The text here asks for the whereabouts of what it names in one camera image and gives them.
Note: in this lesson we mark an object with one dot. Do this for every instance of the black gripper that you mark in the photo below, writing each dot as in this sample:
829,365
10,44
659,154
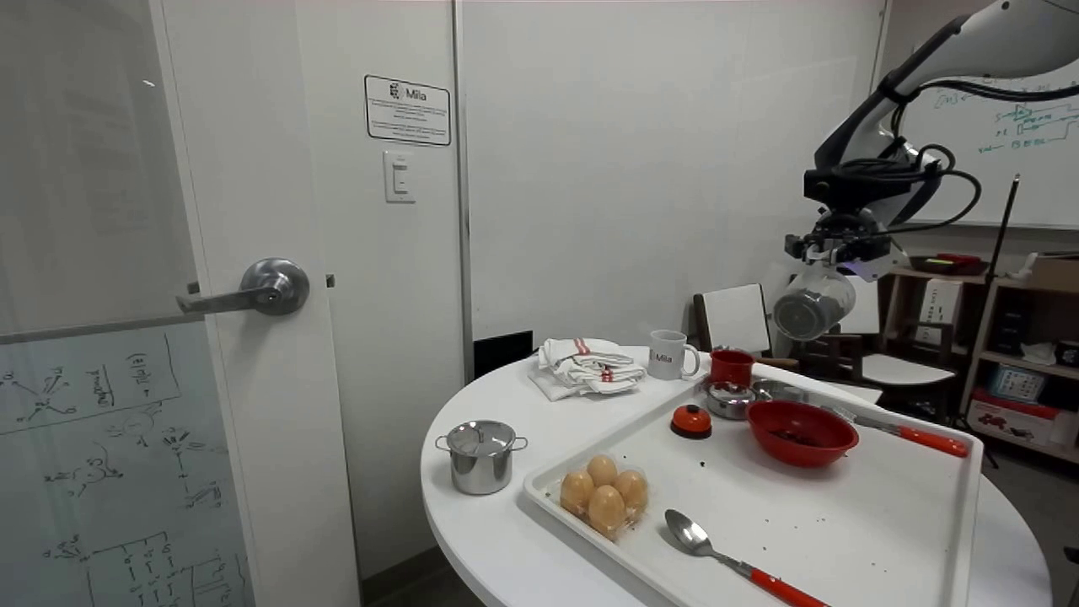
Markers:
846,234

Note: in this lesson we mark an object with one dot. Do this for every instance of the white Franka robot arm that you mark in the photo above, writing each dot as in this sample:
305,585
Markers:
998,38

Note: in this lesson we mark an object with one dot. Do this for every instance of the red bowl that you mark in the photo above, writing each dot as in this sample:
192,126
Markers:
805,432

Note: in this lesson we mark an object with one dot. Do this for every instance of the white flat panel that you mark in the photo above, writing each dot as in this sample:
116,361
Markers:
738,319

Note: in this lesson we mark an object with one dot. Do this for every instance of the red flat tray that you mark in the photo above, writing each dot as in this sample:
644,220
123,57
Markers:
949,266

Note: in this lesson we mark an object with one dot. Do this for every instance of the white low side table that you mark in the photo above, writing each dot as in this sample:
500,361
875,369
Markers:
906,369

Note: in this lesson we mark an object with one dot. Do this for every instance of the red mug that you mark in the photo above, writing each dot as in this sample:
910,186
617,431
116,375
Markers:
732,365

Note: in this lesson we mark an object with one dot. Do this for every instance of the thin black pole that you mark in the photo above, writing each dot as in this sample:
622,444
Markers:
998,255

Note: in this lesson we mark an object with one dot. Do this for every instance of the steel measuring cup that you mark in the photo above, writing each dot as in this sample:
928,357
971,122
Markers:
730,401

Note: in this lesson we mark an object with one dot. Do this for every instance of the white mug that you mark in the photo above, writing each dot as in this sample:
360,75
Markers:
674,357

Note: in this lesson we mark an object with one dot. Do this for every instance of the wooden shelf unit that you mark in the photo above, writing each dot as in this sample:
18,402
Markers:
1014,339

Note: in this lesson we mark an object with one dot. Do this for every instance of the red tomato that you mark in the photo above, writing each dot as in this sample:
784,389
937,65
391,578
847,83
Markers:
690,421

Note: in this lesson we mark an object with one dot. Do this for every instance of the brown cardboard box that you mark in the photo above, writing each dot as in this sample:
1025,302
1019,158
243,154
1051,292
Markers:
1051,276

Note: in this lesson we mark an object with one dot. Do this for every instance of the white red storage box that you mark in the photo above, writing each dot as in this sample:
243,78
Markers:
1023,421

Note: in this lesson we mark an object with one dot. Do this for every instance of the white plastic tray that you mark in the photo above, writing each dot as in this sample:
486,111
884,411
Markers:
855,519

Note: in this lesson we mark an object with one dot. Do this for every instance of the white red-striped cloth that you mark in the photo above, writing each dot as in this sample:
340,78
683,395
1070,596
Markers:
589,365

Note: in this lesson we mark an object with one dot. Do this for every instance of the tan bread roll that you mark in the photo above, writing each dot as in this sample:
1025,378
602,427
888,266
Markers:
604,468
607,510
631,491
578,491

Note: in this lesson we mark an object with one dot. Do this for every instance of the small steel pot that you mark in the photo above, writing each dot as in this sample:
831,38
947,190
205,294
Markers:
480,458

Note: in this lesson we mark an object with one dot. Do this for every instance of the frosted glass door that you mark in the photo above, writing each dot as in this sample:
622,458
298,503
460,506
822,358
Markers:
113,171

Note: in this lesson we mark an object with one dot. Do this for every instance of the small whiteboard with drawings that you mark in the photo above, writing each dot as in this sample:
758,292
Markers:
103,473

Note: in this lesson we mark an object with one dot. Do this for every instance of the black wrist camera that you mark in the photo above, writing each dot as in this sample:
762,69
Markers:
866,186

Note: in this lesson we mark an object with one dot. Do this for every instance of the large wall whiteboard with writing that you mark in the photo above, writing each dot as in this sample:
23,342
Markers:
1032,171

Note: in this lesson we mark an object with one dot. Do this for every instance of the white light switch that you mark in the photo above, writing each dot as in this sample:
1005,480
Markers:
400,177

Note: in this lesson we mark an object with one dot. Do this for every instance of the white printed wall sign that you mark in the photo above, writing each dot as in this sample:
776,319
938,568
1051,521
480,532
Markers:
411,111

